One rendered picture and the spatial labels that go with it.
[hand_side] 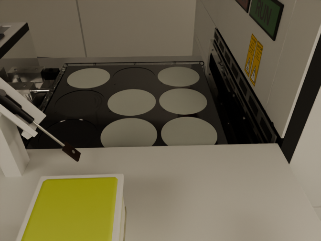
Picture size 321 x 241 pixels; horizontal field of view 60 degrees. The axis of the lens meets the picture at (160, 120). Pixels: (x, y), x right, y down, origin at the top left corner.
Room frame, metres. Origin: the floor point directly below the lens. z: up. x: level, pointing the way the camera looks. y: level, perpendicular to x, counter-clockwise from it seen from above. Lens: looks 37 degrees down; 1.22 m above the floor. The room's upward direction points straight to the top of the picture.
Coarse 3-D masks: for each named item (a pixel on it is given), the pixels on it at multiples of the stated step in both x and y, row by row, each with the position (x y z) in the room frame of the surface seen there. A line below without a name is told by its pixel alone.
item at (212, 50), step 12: (216, 48) 0.67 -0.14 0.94; (216, 60) 0.63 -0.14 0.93; (216, 72) 0.67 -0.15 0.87; (228, 72) 0.54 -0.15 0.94; (216, 84) 0.61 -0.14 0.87; (228, 84) 0.51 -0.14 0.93; (216, 96) 0.59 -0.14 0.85; (240, 96) 0.44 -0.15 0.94; (228, 108) 0.50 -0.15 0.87; (240, 108) 0.42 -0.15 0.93; (228, 120) 0.47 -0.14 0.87; (252, 120) 0.37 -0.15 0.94; (240, 132) 0.42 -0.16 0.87; (252, 132) 0.34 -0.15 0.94
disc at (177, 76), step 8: (160, 72) 0.62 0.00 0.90; (168, 72) 0.62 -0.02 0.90; (176, 72) 0.62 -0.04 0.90; (184, 72) 0.62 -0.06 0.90; (192, 72) 0.62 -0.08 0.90; (160, 80) 0.58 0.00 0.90; (168, 80) 0.58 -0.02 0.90; (176, 80) 0.58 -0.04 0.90; (184, 80) 0.58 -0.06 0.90; (192, 80) 0.58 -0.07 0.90
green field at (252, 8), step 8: (256, 0) 0.47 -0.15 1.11; (264, 0) 0.44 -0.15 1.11; (256, 8) 0.46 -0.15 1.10; (264, 8) 0.43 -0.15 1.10; (272, 8) 0.40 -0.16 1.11; (256, 16) 0.45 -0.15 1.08; (264, 16) 0.42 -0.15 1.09; (272, 16) 0.39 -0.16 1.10; (264, 24) 0.42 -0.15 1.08; (272, 24) 0.39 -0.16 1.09; (272, 32) 0.38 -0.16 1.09
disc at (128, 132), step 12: (120, 120) 0.42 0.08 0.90; (132, 120) 0.42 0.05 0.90; (144, 120) 0.42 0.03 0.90; (108, 132) 0.39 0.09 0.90; (120, 132) 0.39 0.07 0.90; (132, 132) 0.39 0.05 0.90; (144, 132) 0.39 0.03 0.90; (156, 132) 0.39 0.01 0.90; (108, 144) 0.36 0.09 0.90; (120, 144) 0.36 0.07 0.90; (132, 144) 0.36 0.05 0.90; (144, 144) 0.36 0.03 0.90
